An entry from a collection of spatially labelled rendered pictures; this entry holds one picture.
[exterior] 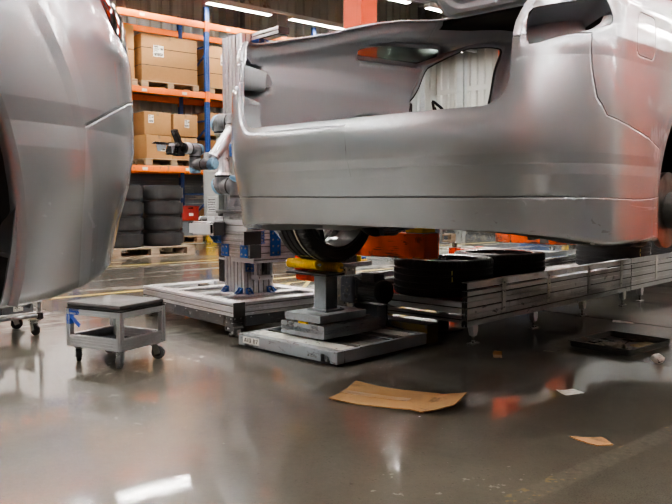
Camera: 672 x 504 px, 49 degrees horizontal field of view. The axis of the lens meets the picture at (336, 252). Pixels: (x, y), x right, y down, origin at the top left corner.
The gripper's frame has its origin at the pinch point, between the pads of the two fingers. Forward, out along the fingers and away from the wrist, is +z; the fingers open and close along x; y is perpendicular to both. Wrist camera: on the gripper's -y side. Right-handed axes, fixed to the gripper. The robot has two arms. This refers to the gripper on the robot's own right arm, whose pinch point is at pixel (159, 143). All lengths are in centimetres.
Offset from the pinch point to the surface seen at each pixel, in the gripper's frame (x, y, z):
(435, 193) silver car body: -230, 0, 76
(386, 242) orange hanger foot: -114, 47, -93
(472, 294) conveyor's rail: -174, 69, -100
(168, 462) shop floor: -178, 100, 145
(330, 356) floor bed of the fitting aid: -139, 101, -6
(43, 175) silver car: -253, -5, 249
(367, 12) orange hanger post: -73, -98, -102
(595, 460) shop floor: -296, 84, 59
